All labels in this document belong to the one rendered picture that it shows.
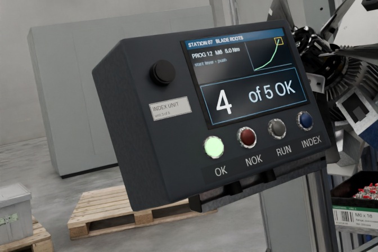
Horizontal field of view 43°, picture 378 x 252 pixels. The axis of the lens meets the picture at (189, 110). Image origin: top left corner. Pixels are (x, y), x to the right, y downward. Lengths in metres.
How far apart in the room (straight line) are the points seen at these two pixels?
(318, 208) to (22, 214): 3.26
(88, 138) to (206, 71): 6.15
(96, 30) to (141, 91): 6.23
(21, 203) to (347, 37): 2.80
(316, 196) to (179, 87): 0.31
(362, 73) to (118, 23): 5.60
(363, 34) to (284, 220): 1.41
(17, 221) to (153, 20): 3.95
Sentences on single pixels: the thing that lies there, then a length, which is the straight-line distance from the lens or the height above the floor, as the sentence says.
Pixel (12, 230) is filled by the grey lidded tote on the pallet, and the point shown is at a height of 0.23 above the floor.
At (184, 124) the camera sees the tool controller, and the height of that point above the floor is 1.15.
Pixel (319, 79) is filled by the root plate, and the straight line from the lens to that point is 1.40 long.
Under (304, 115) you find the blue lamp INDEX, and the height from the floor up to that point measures 1.12.
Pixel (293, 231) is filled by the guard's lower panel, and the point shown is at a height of 0.22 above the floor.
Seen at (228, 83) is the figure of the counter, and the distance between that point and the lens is 0.59.
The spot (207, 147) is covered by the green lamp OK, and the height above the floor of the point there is 1.12.
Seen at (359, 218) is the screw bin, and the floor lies 0.84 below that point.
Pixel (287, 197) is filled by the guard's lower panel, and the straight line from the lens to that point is 2.74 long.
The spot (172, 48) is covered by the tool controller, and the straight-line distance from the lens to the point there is 0.57.
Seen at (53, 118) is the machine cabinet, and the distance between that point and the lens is 6.63.
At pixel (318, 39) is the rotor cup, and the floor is 1.22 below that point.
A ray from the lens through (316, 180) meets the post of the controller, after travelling 0.76.
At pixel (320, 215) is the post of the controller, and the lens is 0.77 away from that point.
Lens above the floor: 1.21
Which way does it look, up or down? 5 degrees down
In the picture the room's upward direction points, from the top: 10 degrees counter-clockwise
